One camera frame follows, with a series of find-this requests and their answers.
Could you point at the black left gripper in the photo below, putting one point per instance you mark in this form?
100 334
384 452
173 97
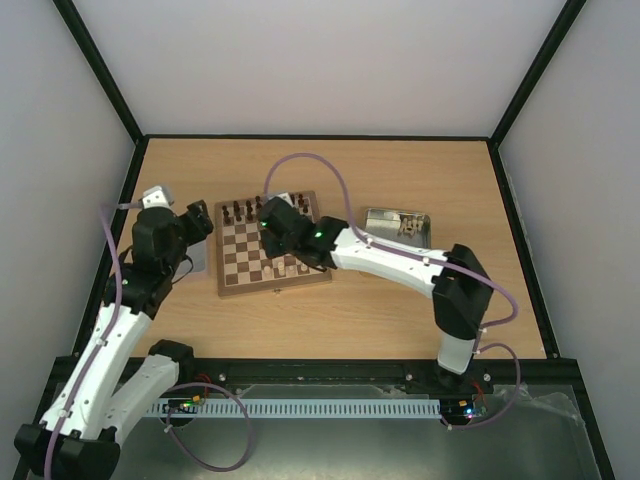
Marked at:
200 223

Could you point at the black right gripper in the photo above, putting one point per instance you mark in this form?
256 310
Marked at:
273 239

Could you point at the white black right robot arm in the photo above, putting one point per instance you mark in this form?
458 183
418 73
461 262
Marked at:
454 280

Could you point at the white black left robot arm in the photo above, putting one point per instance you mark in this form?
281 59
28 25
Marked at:
82 433

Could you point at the wooden chess board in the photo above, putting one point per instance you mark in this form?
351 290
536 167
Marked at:
247 265

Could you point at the silver tin lid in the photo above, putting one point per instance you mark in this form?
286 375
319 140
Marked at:
199 256

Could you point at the gold metal tin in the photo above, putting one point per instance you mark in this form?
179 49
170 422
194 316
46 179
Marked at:
385 223

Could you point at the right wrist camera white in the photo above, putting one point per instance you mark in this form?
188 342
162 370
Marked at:
286 197

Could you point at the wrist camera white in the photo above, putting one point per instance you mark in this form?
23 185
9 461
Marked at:
157 196
286 197

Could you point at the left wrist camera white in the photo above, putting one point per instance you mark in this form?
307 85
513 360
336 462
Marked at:
157 196

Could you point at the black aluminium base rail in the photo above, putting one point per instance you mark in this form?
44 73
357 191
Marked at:
414 376

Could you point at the light blue cable duct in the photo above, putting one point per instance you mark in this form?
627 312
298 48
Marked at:
313 409

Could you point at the black frame post left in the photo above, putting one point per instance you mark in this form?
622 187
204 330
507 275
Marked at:
85 42

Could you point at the black frame post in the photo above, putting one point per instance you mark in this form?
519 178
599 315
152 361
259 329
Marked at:
552 42
85 42

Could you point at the black frame post right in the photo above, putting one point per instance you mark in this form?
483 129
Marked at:
552 42

